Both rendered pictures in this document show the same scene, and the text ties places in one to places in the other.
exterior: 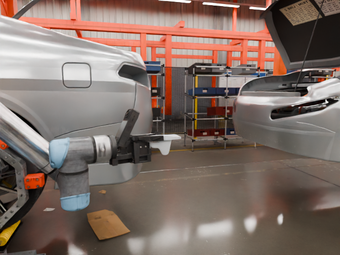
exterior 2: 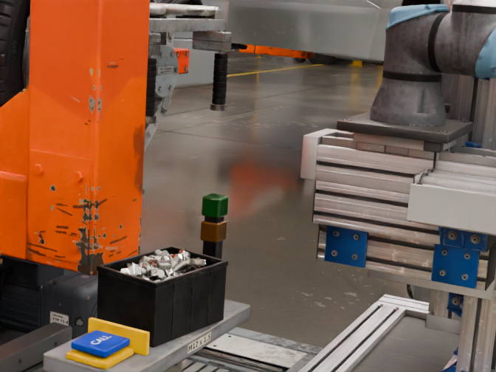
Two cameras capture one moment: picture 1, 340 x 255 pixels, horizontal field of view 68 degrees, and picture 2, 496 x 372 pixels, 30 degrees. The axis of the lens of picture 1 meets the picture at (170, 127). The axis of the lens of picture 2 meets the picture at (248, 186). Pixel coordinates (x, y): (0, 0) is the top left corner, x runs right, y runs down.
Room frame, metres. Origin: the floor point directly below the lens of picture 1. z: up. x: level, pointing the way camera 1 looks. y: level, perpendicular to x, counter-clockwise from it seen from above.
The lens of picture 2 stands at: (-0.43, 2.66, 1.05)
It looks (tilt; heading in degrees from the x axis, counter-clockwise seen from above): 12 degrees down; 310
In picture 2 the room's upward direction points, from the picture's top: 4 degrees clockwise
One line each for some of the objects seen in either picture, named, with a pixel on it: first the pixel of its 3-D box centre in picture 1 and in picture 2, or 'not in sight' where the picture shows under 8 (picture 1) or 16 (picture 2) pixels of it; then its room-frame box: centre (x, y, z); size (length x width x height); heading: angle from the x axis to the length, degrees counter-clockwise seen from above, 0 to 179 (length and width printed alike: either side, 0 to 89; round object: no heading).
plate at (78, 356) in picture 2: not in sight; (100, 353); (0.65, 1.70, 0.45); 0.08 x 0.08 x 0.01; 13
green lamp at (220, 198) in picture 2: not in sight; (215, 205); (0.74, 1.34, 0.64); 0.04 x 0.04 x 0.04; 13
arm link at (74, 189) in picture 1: (73, 185); not in sight; (0.67, 0.27, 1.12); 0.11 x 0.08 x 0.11; 30
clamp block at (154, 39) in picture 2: not in sight; (138, 42); (1.11, 1.22, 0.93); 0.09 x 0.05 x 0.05; 13
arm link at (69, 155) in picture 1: (72, 153); not in sight; (0.66, 0.26, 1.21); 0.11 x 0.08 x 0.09; 120
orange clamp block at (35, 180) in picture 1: (34, 181); (170, 60); (1.43, 0.80, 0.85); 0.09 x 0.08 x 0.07; 103
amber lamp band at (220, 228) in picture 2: not in sight; (213, 230); (0.74, 1.34, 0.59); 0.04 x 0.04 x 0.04; 13
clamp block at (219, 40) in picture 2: not in sight; (212, 40); (1.19, 0.89, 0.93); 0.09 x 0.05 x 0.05; 13
